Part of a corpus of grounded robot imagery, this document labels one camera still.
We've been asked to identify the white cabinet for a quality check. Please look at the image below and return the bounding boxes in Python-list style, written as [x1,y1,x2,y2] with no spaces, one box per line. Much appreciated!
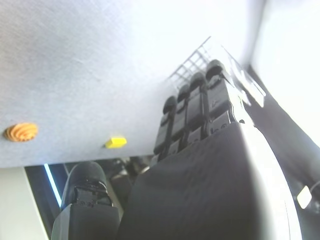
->
[0,166,50,240]

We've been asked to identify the yellow block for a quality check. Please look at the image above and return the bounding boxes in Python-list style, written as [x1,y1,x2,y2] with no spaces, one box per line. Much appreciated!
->
[104,136,128,149]

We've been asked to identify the orange swirl cookie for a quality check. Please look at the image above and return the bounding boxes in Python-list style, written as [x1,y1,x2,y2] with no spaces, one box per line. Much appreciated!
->
[4,121,39,143]

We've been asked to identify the blue white light strip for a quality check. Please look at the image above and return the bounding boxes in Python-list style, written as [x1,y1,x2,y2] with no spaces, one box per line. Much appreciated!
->
[44,163,62,208]

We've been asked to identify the silver wire dish rack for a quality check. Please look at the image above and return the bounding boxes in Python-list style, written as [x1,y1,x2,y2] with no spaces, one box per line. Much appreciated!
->
[168,36,241,86]

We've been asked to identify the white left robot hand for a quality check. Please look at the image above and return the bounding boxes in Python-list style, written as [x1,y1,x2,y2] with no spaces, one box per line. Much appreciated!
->
[51,59,300,240]

